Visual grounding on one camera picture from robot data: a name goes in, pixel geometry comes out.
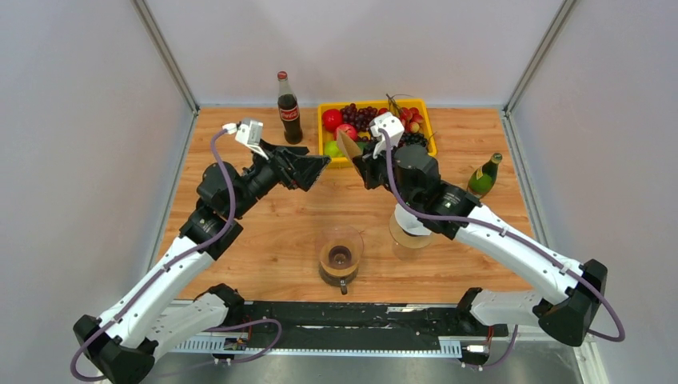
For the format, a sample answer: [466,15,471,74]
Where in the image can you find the white paper coffee filter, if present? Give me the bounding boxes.
[394,204,432,236]

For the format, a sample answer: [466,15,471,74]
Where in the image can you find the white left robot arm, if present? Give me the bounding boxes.
[74,142,331,383]

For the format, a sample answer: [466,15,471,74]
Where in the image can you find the clear glass dripper cone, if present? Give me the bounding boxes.
[314,226,364,276]

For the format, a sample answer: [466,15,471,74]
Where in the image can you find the dark grape bunch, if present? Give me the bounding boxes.
[397,132,429,148]

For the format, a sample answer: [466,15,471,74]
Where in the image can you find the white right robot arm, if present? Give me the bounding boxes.
[350,145,608,346]

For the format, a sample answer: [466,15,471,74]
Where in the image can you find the clear glass server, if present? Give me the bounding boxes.
[392,243,424,262]

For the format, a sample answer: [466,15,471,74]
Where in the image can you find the red cherries bunch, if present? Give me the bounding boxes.
[378,94,427,134]

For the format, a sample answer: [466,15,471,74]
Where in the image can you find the wooden dripper holder ring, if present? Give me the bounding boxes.
[389,214,438,250]

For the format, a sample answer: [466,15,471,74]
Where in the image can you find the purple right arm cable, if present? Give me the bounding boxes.
[378,128,627,371]

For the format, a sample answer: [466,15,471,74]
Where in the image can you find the yellow plastic fruit tray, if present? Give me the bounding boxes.
[317,100,437,169]

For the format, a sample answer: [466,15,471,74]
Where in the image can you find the purple grape bunch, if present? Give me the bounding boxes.
[340,103,379,132]

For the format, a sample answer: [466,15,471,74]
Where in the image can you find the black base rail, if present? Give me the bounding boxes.
[191,299,509,366]

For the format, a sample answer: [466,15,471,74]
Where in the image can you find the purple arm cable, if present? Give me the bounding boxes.
[70,126,285,382]
[378,128,627,371]

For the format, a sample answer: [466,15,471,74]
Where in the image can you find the pink red apple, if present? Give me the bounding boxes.
[334,123,359,142]

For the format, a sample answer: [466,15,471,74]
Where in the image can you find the glass cola bottle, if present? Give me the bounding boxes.
[277,71,303,144]

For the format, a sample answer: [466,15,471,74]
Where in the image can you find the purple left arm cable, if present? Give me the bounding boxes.
[70,126,285,382]

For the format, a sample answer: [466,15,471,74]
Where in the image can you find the light green apple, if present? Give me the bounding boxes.
[323,141,343,158]

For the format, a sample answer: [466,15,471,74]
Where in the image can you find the glass pitcher with handle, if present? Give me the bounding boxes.
[318,264,359,295]

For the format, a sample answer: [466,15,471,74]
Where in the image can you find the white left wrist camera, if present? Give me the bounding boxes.
[221,118,269,160]

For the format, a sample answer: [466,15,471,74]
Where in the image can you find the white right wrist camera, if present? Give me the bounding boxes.
[369,112,405,158]

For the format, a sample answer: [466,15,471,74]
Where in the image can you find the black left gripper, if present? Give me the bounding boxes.
[229,138,330,218]

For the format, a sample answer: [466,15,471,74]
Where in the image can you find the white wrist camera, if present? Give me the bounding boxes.
[221,118,269,160]
[369,112,405,158]

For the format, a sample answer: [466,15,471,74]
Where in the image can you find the green champagne bottle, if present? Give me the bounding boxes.
[466,153,503,198]

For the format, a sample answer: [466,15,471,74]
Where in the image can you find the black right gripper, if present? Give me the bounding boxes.
[353,137,420,210]

